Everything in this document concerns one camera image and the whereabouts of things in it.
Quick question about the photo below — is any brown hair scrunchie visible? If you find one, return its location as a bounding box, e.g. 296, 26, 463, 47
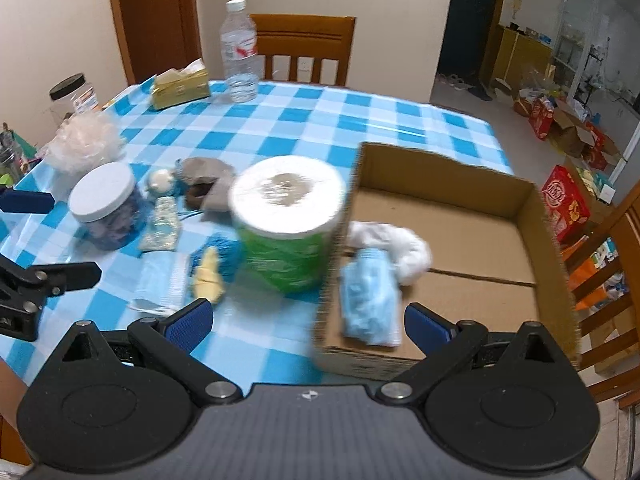
185, 182, 213, 211

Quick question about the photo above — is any clear plastic water bottle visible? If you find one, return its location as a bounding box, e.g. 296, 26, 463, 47
220, 0, 260, 103

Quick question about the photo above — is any toilet paper roll green wrapper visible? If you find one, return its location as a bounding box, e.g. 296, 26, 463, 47
228, 156, 348, 295

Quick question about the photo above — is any red snack carton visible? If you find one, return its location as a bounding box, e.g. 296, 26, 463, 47
530, 97, 556, 141
582, 122, 621, 171
541, 165, 592, 243

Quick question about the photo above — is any blue mesh scrubber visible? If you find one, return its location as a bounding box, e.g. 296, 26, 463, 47
189, 232, 246, 283

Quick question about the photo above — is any small white round ball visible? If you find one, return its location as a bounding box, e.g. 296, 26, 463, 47
148, 169, 173, 196

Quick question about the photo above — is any patterned soft packet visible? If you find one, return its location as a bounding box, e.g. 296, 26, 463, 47
139, 195, 182, 253

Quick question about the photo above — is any open cardboard carton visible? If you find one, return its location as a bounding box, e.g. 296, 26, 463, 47
547, 100, 608, 158

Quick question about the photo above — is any clear jar black lid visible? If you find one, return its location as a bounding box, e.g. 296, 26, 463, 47
48, 73, 101, 121

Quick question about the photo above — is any yellow cloth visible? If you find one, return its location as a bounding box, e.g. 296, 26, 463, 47
192, 246, 226, 306

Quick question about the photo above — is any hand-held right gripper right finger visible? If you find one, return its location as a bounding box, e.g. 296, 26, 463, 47
375, 302, 588, 406

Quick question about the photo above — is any brown wooden door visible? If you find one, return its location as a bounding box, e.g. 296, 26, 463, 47
106, 0, 203, 86

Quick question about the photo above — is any brown cardboard box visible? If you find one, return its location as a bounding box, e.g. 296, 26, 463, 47
312, 142, 581, 383

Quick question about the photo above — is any orange bag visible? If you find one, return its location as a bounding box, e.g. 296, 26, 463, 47
562, 237, 618, 311

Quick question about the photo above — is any wooden chair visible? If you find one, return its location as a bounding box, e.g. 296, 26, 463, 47
560, 180, 640, 406
248, 13, 357, 87

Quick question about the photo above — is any yellow tissue pack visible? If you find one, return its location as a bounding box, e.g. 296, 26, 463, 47
150, 58, 211, 111

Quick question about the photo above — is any blue checked tablecloth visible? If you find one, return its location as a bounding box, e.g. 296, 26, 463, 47
0, 77, 516, 396

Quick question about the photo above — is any pale mesh bath pouf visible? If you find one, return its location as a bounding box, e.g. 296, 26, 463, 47
42, 110, 126, 176

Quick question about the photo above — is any clear jar white lid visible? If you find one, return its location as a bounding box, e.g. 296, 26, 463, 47
68, 162, 148, 251

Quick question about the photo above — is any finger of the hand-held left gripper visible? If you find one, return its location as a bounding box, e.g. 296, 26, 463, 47
0, 255, 103, 313
0, 185, 56, 216

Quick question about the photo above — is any blue face mask pack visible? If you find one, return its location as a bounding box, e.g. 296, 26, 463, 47
340, 247, 403, 348

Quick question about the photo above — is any yellow cabinet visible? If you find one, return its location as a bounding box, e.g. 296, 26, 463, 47
492, 25, 553, 91

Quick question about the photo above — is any white cotton wad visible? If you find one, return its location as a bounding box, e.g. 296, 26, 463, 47
347, 220, 433, 286

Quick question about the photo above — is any blue face mask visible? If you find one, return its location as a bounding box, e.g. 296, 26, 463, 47
127, 250, 191, 317

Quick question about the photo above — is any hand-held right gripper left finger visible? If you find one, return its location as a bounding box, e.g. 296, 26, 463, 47
37, 298, 244, 407

